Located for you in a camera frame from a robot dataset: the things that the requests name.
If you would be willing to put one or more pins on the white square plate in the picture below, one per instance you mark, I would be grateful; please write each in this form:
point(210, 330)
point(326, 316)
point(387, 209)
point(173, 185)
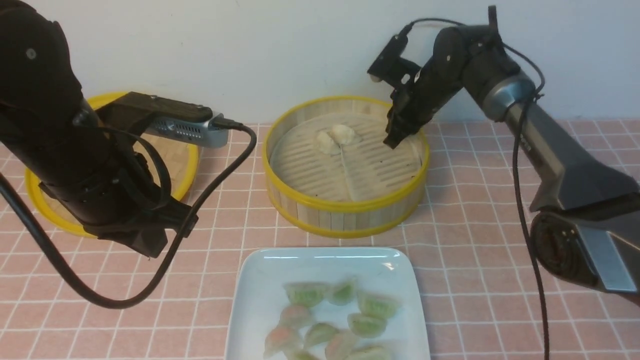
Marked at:
point(260, 296)

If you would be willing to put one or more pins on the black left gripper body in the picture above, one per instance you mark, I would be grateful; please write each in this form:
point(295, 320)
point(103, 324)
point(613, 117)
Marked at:
point(119, 193)

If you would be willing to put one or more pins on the green dumpling bottom left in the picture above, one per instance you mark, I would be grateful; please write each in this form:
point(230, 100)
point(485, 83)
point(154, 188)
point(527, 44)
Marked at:
point(300, 354)

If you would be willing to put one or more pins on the pink dumpling upper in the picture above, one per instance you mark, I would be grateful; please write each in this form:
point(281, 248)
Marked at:
point(296, 316)

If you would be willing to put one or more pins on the pink dumpling lower left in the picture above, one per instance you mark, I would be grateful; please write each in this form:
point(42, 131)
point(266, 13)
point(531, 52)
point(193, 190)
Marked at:
point(281, 339)

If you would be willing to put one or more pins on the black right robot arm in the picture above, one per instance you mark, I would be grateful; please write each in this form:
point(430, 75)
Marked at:
point(586, 225)

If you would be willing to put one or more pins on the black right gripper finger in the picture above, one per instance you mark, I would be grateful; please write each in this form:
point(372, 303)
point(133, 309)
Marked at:
point(409, 126)
point(393, 122)

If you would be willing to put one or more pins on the green dumpling top left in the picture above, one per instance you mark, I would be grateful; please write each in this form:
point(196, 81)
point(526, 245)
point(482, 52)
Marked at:
point(307, 294)

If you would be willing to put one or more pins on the green dumpling top right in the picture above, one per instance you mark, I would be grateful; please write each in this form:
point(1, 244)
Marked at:
point(377, 305)

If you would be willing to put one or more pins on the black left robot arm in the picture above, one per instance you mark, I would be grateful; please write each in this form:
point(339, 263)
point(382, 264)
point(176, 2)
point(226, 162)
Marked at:
point(42, 103)

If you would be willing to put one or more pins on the pink dumpling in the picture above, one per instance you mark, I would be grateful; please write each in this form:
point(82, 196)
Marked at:
point(281, 339)
point(296, 316)
point(341, 345)

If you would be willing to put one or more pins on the green dumpling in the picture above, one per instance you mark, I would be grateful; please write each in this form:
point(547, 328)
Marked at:
point(342, 292)
point(377, 305)
point(373, 352)
point(365, 326)
point(319, 333)
point(300, 354)
point(307, 294)

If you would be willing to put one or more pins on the pink dumpling bottom centre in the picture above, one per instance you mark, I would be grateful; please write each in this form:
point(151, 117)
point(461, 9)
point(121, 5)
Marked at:
point(341, 345)

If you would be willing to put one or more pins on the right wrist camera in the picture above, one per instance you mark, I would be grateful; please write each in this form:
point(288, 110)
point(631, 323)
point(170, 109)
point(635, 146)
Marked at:
point(390, 67)

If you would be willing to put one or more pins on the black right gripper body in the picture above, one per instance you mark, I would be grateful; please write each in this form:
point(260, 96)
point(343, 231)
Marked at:
point(431, 88)

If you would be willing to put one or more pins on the bamboo steamer basket yellow rim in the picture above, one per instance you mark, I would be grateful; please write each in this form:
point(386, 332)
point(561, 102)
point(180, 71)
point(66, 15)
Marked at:
point(342, 220)

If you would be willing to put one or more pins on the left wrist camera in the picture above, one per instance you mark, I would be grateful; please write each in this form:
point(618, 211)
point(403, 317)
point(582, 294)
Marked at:
point(139, 113)

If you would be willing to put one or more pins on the bamboo steamer lid yellow rim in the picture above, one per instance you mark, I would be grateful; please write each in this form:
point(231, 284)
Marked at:
point(180, 158)

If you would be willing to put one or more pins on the green dumpling centre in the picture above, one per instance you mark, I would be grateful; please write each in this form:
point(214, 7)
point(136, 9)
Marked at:
point(319, 333)

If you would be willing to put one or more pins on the green dumpling right middle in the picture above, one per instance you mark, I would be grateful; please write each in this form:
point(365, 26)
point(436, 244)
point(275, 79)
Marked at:
point(365, 326)

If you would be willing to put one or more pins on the white mesh steamer liner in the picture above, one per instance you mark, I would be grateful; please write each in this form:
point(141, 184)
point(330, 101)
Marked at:
point(362, 172)

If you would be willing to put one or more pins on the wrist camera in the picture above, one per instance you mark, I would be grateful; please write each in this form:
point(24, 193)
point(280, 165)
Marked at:
point(390, 67)
point(139, 113)

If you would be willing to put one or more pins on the green dumpling top middle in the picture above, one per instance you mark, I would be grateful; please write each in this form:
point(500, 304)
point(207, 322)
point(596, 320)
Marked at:
point(342, 292)

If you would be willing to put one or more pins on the green dumpling bottom right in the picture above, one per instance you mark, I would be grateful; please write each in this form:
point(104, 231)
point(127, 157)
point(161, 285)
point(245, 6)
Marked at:
point(373, 352)

